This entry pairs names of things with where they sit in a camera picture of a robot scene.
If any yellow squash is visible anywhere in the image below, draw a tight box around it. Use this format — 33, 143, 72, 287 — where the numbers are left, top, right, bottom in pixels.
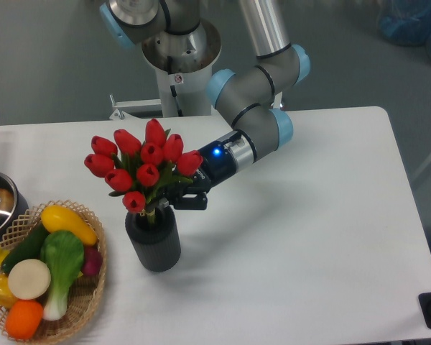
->
40, 205, 98, 246

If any dark green cucumber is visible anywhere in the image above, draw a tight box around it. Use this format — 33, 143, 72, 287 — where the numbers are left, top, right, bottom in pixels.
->
1, 223, 50, 274

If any beige round radish slice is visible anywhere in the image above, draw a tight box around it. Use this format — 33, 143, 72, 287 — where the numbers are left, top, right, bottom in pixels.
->
8, 259, 51, 300

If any red tulip bouquet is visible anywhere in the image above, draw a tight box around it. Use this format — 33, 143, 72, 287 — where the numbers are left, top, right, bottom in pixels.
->
84, 119, 203, 229

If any woven wicker basket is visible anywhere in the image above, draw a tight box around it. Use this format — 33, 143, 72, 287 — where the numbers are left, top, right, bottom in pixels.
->
0, 201, 107, 344

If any purple red radish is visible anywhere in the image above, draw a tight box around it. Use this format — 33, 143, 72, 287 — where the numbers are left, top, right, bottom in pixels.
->
80, 247, 103, 277

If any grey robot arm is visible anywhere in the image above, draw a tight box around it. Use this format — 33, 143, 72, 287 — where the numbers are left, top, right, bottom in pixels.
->
100, 1, 310, 210

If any blue plastic bag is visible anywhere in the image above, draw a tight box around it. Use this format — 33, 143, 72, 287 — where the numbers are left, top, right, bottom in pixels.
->
376, 1, 431, 59

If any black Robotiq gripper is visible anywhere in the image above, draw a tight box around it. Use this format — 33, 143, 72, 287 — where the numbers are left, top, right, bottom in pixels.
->
161, 140, 236, 211

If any yellow bell pepper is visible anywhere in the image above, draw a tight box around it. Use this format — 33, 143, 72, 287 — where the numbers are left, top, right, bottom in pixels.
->
0, 273, 18, 309

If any orange fruit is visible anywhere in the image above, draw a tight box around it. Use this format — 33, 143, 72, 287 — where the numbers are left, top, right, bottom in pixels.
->
5, 300, 43, 340

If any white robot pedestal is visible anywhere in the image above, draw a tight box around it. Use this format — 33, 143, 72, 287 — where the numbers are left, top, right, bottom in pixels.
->
142, 19, 221, 117

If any dark grey ribbed vase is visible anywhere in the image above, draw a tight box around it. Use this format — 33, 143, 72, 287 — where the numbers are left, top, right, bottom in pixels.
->
125, 207, 181, 272

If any green bok choy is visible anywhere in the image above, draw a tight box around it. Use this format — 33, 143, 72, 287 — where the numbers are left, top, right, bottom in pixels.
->
40, 230, 84, 321

